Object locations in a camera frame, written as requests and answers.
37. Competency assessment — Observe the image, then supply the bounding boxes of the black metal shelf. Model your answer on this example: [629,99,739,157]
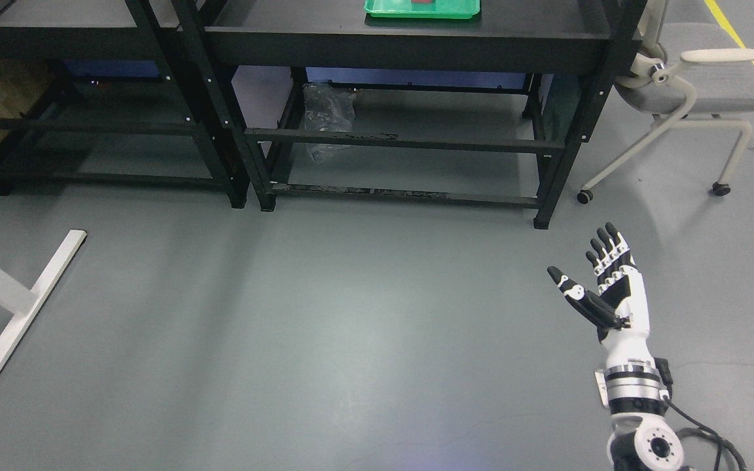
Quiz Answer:
[171,1,645,230]
[0,1,249,208]

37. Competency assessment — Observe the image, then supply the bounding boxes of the black metal shelf left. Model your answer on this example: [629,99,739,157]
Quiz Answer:
[0,1,249,208]

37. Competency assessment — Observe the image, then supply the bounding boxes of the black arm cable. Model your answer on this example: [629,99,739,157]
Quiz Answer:
[655,357,749,471]

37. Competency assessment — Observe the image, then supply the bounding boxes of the grey office chair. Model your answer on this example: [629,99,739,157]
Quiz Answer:
[577,1,754,205]

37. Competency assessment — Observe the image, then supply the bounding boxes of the green plastic tray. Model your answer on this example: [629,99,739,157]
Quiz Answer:
[364,1,481,19]

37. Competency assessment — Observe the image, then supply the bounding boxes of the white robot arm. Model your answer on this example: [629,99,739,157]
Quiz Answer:
[594,357,685,470]

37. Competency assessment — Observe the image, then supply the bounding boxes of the white table leg base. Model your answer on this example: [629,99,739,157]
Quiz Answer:
[0,230,88,373]

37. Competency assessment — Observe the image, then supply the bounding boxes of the black metal shelf right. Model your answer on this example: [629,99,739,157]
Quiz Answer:
[171,1,645,230]

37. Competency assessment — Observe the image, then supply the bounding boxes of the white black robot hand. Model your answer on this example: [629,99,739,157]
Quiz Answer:
[547,222,655,369]

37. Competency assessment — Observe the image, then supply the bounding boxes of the clear plastic bag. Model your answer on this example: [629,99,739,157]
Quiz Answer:
[302,82,356,164]

